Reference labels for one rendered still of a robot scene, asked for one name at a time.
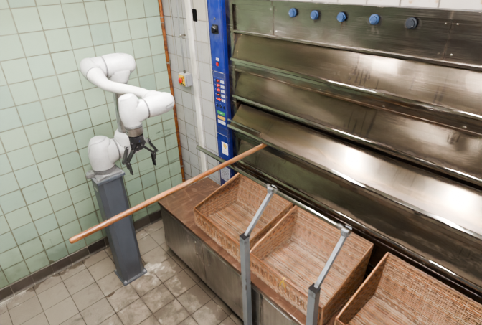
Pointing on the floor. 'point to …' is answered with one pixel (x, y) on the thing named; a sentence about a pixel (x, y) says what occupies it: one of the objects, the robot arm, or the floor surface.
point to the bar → (249, 246)
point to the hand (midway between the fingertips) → (143, 167)
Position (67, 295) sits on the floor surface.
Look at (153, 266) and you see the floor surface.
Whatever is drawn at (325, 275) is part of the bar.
